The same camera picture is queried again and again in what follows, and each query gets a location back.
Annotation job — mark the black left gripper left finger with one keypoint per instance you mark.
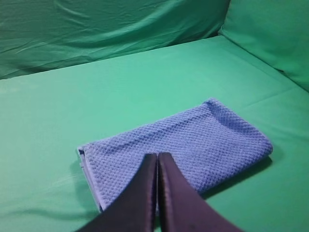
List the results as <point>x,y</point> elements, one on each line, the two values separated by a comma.
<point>134,209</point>

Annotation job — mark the green backdrop cloth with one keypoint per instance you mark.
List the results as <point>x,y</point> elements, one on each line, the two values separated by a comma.
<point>76,71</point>

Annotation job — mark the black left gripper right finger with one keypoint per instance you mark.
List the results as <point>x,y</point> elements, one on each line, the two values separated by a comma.
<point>181,208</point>

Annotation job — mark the blue waffle-weave towel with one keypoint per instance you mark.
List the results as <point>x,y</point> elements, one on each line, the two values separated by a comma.
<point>209,143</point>

